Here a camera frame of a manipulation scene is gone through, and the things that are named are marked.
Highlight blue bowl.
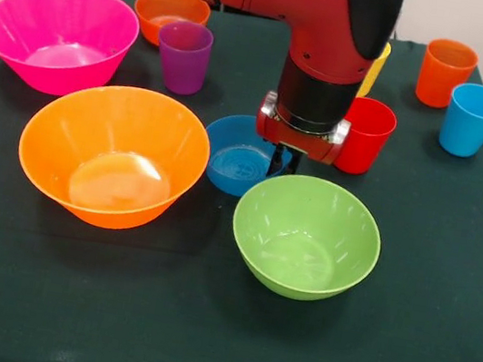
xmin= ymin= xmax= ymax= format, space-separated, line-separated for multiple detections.
xmin=196 ymin=108 xmax=299 ymax=205

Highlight green bowl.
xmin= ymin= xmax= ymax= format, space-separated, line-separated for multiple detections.
xmin=222 ymin=164 xmax=391 ymax=313

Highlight orange cup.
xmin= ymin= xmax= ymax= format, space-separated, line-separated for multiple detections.
xmin=413 ymin=34 xmax=482 ymax=114

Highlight large pink bowl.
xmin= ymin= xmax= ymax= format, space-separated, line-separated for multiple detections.
xmin=0 ymin=0 xmax=145 ymax=108

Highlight dark green table cloth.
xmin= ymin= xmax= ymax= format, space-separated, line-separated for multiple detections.
xmin=0 ymin=0 xmax=483 ymax=362

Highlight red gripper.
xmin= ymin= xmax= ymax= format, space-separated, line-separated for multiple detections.
xmin=248 ymin=108 xmax=351 ymax=188

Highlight small dark orange bowl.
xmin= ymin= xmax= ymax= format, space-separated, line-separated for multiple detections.
xmin=128 ymin=0 xmax=214 ymax=54

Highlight large orange bowl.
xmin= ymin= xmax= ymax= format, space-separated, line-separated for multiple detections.
xmin=7 ymin=70 xmax=220 ymax=243

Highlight purple cup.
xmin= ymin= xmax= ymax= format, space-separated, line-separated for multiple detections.
xmin=150 ymin=17 xmax=216 ymax=99

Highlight yellow cup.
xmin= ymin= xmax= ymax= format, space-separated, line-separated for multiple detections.
xmin=356 ymin=38 xmax=393 ymax=102

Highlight blue cup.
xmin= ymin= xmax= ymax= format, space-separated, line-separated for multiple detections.
xmin=435 ymin=80 xmax=483 ymax=161

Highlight red cup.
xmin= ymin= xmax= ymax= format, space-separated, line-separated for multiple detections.
xmin=332 ymin=93 xmax=401 ymax=181

